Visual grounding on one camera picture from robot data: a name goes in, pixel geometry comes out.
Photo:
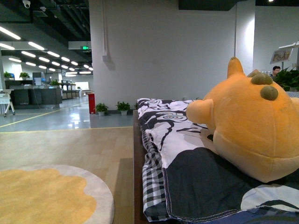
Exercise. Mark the small potted plant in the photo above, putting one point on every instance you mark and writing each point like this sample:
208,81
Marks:
123,107
101,109

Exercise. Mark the person with glasses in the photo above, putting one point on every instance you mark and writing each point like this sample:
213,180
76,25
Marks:
275,71

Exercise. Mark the small potted plant left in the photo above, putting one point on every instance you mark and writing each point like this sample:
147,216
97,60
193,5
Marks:
101,109

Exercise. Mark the round yellow white rug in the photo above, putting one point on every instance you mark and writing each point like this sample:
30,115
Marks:
54,194

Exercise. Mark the framed picture sign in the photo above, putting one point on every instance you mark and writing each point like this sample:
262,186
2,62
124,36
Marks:
281,55

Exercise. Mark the black white patterned quilt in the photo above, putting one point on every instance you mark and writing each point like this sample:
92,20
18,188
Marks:
184,181

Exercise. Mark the dark office counter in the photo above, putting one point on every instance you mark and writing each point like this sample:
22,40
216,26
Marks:
26,95

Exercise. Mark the large green plant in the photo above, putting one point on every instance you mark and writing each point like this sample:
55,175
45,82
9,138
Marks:
288,79

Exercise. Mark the small potted plant right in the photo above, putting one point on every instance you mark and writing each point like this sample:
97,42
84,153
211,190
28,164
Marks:
123,107

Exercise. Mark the white security camera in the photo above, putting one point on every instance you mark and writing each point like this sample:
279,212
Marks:
26,3

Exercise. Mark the red cylindrical bin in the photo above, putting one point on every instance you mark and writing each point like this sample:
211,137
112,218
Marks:
91,101

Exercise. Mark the dark wooden bed frame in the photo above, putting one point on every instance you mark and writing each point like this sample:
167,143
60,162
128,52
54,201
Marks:
138,162

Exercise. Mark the orange plush toy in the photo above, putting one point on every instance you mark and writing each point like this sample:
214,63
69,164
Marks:
254,121

